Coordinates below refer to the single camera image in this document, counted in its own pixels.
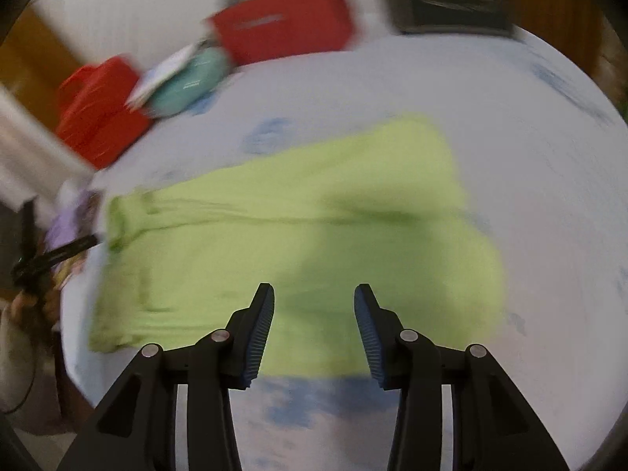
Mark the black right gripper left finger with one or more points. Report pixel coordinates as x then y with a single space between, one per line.
133 426

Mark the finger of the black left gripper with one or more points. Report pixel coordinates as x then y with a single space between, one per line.
40 264

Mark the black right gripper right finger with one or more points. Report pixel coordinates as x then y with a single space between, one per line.
494 426

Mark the light green t-shirt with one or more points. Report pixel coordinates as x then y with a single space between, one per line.
384 207

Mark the purple folded garment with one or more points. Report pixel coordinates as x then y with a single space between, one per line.
76 219

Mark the red zippered storage case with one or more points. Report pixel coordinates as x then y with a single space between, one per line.
94 119

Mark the white booklet stack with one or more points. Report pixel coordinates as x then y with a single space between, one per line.
159 74

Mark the white floral bed sheet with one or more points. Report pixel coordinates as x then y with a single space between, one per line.
542 153

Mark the teal item in plastic bag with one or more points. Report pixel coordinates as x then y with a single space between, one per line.
202 74

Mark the red paper gift bag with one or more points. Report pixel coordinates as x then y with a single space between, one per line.
255 31

